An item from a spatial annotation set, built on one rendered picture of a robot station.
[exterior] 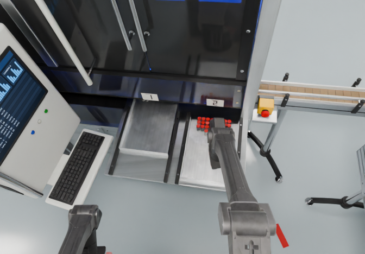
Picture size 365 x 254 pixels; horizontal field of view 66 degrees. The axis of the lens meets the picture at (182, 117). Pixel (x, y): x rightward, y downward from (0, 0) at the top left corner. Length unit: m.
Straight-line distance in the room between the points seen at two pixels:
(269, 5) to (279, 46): 2.17
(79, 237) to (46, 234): 1.70
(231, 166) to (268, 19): 0.52
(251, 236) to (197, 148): 0.90
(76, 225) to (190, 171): 0.70
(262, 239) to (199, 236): 1.64
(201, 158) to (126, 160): 0.39
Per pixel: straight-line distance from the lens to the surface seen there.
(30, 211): 2.68
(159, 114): 1.58
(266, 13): 1.01
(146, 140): 1.52
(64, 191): 1.63
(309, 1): 3.73
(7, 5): 1.33
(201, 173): 1.42
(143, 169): 1.47
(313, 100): 1.64
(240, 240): 0.61
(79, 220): 0.91
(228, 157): 0.79
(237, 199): 0.65
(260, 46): 1.11
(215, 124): 1.00
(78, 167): 1.64
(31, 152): 1.53
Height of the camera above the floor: 2.23
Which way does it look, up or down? 60 degrees down
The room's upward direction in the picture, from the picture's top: 10 degrees counter-clockwise
